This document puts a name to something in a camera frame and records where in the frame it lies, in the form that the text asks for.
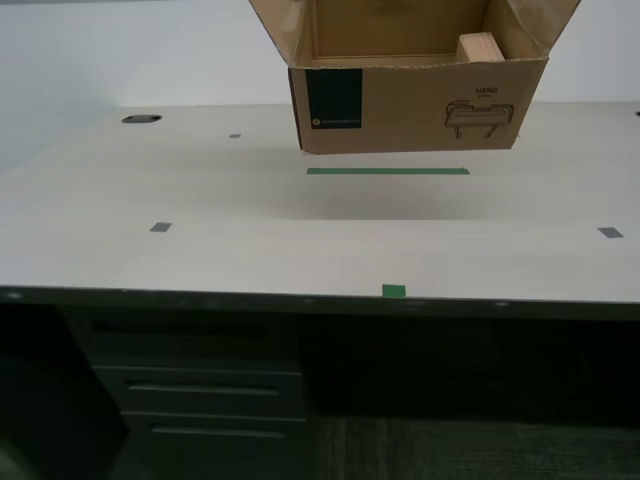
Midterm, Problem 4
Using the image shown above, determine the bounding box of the cardboard box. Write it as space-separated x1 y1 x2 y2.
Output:
247 0 584 156

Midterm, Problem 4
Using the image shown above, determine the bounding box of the light wooden block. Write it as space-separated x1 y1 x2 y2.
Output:
456 31 507 65

